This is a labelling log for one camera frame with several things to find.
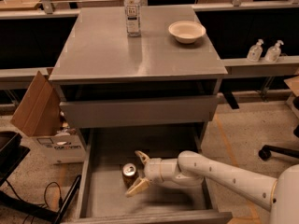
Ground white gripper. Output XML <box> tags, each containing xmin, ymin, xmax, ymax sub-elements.
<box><xmin>125</xmin><ymin>150</ymin><xmax>180</xmax><ymax>197</ymax></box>

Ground orange soda can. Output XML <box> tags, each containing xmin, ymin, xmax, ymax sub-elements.
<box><xmin>121</xmin><ymin>163</ymin><xmax>138</xmax><ymax>189</ymax></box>

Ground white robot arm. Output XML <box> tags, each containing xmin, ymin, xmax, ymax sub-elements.
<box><xmin>126</xmin><ymin>150</ymin><xmax>299</xmax><ymax>224</ymax></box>

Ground open grey middle drawer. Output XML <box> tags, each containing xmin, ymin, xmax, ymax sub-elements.
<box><xmin>65</xmin><ymin>125</ymin><xmax>232</xmax><ymax>224</ymax></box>

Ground closed grey top drawer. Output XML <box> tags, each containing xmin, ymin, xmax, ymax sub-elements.
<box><xmin>60</xmin><ymin>95</ymin><xmax>218</xmax><ymax>128</ymax></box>

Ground open cardboard box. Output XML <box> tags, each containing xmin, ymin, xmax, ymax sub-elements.
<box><xmin>11</xmin><ymin>72</ymin><xmax>86</xmax><ymax>164</ymax></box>

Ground black office chair base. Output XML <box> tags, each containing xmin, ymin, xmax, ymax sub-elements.
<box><xmin>257</xmin><ymin>124</ymin><xmax>299</xmax><ymax>161</ymax></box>

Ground black bin at left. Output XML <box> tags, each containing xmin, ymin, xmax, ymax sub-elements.
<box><xmin>0</xmin><ymin>131</ymin><xmax>30</xmax><ymax>186</ymax></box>

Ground black metal stand leg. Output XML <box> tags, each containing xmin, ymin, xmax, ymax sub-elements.
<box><xmin>0</xmin><ymin>175</ymin><xmax>81</xmax><ymax>224</ymax></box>

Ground left hand sanitizer bottle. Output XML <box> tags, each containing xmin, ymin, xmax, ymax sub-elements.
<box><xmin>247</xmin><ymin>39</ymin><xmax>263</xmax><ymax>62</ymax></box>

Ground hand sanitizer bottle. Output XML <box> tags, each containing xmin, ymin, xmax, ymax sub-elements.
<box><xmin>264</xmin><ymin>40</ymin><xmax>283</xmax><ymax>63</ymax></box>
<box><xmin>247</xmin><ymin>39</ymin><xmax>263</xmax><ymax>62</ymax></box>

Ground clear plastic water bottle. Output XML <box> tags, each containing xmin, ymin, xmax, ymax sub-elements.
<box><xmin>124</xmin><ymin>0</ymin><xmax>141</xmax><ymax>36</ymax></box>

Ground right hand sanitizer bottle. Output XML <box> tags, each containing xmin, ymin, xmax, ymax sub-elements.
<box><xmin>264</xmin><ymin>40</ymin><xmax>283</xmax><ymax>63</ymax></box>

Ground black cable on floor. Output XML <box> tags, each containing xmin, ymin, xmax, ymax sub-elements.
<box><xmin>4</xmin><ymin>180</ymin><xmax>64</xmax><ymax>224</ymax></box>

